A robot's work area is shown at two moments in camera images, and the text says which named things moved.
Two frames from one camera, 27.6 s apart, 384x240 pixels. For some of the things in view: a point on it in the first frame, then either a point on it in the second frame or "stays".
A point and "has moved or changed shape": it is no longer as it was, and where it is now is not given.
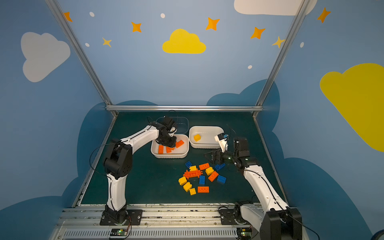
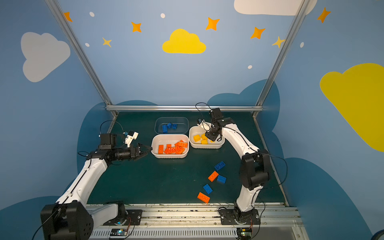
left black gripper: x=166 y=139 to x=136 y=151
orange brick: x=179 y=143 has moved or changed shape
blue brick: x=202 y=179 to x=208 y=188
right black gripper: x=218 y=155 to x=213 y=132
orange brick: x=161 y=149 stays
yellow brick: x=182 y=180 to x=204 y=137
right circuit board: x=244 y=233 stays
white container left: x=180 y=150 stays
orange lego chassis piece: x=192 y=174 to x=176 y=150
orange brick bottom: x=203 y=189 to x=203 y=197
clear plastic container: x=182 y=123 stays
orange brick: x=212 y=177 stays
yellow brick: x=197 y=137 stays
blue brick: x=221 y=179 stays
